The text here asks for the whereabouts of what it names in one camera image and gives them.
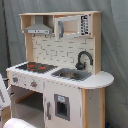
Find red stove knob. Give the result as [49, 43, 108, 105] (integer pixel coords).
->
[12, 77, 18, 83]
[30, 81, 37, 88]

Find white oven door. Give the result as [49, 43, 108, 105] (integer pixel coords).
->
[0, 74, 11, 108]

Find wooden toy kitchen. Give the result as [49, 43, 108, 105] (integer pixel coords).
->
[7, 11, 114, 128]

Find black toy faucet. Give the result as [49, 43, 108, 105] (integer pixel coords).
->
[75, 51, 93, 70]

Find grey toy sink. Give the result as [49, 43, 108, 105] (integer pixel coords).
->
[52, 68, 92, 81]

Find black stovetop red burners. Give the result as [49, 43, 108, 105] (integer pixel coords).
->
[18, 62, 55, 73]

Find white fridge door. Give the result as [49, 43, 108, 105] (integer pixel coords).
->
[44, 81, 82, 128]

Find grey range hood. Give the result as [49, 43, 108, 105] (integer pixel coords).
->
[24, 16, 52, 35]

